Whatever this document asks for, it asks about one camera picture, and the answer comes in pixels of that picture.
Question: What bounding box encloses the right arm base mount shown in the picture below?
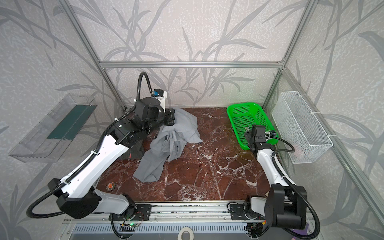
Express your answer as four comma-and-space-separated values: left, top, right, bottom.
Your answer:
227, 202, 270, 239

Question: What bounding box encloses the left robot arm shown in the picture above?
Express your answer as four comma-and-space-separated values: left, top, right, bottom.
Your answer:
26, 72, 175, 219

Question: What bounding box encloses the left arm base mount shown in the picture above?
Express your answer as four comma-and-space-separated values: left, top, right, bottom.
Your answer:
109, 204, 152, 233

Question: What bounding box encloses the dark striped folded shirt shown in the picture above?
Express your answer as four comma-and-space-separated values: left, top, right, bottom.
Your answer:
127, 140, 145, 160

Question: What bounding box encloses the white tape roll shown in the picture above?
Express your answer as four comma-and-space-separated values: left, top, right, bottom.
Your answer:
178, 227, 195, 240

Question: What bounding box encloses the small orange round object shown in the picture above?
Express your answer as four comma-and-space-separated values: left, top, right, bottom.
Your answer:
106, 183, 116, 192

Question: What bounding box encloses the white wire mesh basket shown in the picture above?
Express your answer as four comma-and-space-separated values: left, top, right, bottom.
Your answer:
272, 91, 333, 164

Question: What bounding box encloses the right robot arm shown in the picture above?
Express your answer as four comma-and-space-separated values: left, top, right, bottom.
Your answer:
244, 125, 321, 240

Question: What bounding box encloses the light grey long sleeve shirt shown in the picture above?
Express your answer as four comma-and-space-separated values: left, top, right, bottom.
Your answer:
133, 109, 203, 183

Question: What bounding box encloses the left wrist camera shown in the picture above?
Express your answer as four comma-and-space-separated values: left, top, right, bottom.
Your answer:
153, 89, 168, 111

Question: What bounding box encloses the green plastic basket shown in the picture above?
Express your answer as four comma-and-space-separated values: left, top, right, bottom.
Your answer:
227, 102, 275, 150

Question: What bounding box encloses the clear acrylic wall shelf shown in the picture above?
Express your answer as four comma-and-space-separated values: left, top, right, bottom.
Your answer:
9, 94, 97, 163

